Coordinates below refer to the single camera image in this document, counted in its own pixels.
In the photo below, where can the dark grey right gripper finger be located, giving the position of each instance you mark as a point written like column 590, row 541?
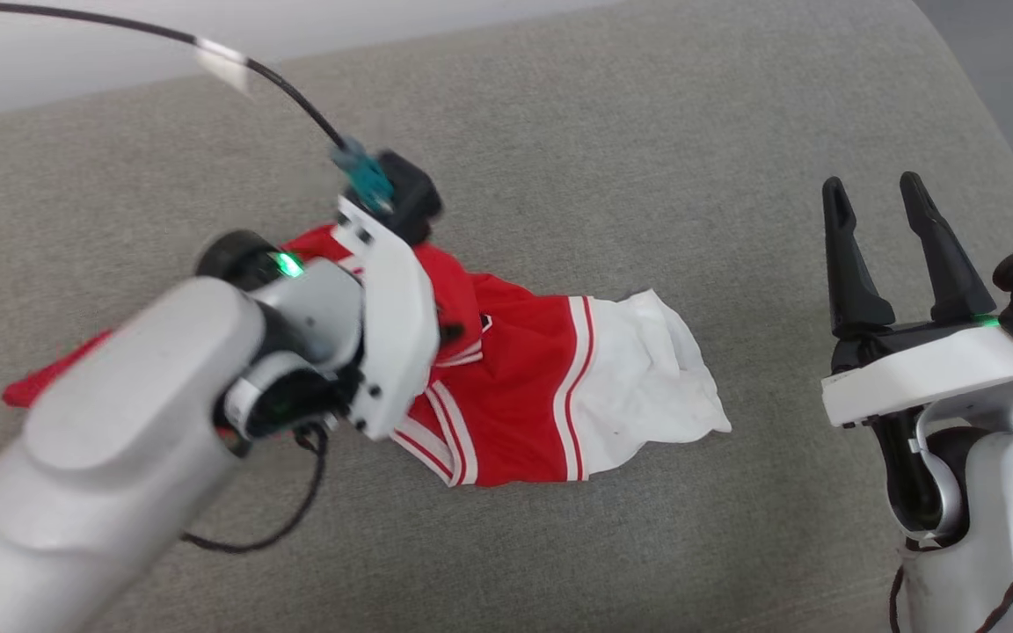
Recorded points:
column 946, row 264
column 849, row 272

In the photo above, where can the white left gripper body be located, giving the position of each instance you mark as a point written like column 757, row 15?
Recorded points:
column 397, row 334

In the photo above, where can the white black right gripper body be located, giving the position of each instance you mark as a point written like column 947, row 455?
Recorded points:
column 929, row 374

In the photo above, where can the red and white jersey shirt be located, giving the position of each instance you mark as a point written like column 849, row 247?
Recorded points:
column 524, row 387

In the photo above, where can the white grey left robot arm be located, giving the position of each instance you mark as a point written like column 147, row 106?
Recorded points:
column 120, row 440

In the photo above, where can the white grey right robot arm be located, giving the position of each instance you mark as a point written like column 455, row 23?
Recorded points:
column 981, row 527

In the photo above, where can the grey fabric sofa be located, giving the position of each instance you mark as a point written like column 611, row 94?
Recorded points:
column 603, row 132

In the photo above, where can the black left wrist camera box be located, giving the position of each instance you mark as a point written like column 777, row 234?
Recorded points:
column 405, row 198

